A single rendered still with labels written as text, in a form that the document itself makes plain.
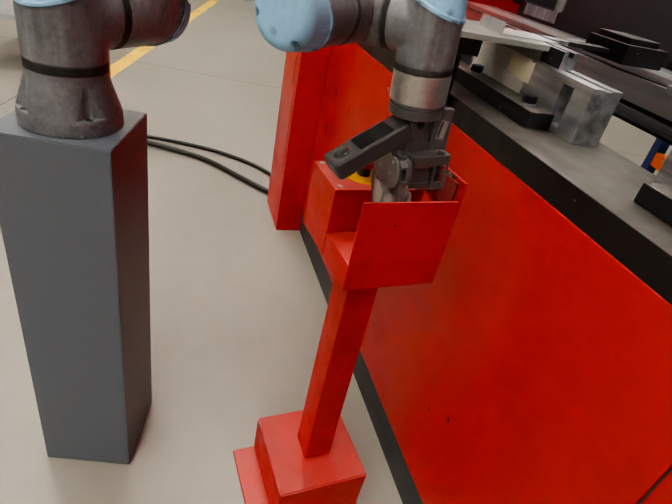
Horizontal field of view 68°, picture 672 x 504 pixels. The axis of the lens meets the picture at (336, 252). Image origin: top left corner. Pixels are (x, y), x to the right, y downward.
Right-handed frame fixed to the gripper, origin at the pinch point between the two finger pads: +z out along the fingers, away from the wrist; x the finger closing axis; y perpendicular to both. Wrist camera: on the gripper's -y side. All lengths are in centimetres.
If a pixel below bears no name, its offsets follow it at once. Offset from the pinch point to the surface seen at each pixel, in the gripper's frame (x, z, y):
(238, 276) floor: 85, 73, -5
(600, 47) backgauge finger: 24, -22, 58
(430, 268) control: -4.8, 4.9, 7.7
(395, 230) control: -4.8, -3.2, -0.2
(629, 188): -12.9, -11.4, 32.4
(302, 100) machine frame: 115, 19, 25
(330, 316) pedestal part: 6.0, 22.2, -3.5
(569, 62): 14.8, -21.7, 41.4
